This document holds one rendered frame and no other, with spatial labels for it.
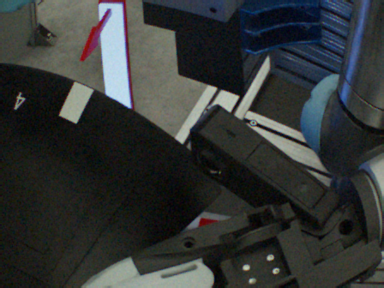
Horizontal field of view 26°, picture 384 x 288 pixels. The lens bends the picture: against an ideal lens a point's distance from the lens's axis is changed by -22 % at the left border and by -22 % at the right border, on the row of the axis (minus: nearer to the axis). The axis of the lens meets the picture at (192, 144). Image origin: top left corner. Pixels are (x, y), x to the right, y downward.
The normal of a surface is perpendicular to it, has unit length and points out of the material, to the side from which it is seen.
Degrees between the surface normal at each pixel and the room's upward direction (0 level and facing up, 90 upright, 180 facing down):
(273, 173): 7
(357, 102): 73
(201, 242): 7
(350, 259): 6
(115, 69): 90
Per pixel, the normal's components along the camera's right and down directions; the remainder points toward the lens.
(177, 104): -0.04, -0.59
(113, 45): -0.28, 0.78
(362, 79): -0.72, 0.37
